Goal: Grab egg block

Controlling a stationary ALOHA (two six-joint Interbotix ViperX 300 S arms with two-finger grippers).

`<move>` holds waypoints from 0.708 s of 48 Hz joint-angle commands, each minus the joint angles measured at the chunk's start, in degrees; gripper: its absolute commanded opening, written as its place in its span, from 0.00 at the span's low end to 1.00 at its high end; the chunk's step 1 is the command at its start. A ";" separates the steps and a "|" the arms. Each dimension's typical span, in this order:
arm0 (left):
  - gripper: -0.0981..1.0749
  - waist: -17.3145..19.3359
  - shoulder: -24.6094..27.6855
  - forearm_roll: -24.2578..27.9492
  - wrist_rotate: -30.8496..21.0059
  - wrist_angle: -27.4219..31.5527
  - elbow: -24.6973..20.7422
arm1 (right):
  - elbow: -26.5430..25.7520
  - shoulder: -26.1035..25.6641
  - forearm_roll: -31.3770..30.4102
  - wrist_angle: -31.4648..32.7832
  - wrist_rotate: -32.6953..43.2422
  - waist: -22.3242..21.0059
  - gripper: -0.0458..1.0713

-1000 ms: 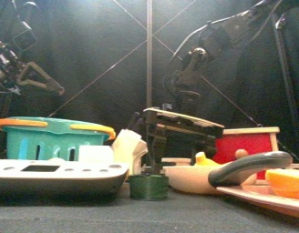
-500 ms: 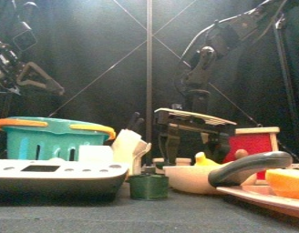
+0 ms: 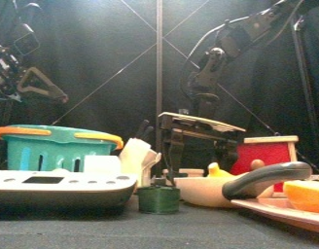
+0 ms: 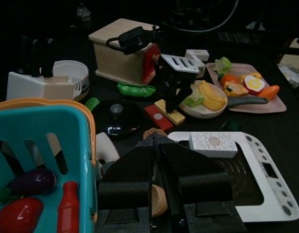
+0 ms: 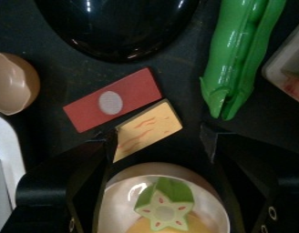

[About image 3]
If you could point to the small white patterned block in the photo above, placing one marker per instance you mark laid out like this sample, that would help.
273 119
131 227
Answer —
318 177

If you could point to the white toy kitchen scale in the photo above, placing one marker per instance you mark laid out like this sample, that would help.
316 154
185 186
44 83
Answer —
57 191

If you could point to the white cube block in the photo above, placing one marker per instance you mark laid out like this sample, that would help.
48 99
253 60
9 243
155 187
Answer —
102 163

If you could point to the black slanted frame pole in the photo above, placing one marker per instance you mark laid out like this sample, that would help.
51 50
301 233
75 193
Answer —
302 81

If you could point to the yellow white egg block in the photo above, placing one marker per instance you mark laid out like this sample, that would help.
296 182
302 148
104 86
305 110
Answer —
217 171

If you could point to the wooden cutting board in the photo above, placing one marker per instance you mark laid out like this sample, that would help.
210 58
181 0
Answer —
292 215

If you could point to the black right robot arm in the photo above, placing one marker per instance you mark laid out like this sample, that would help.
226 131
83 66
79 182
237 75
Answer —
235 39

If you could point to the round wooden knob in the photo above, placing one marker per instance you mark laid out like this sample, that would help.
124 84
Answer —
257 163

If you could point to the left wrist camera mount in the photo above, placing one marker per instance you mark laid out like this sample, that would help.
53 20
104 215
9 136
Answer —
25 40

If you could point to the small dark green block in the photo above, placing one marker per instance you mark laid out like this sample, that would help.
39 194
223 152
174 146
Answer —
159 199

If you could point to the red box wooden frame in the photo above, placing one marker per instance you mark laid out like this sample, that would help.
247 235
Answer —
270 152

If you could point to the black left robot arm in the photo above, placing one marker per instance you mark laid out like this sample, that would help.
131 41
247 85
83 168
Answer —
7 13

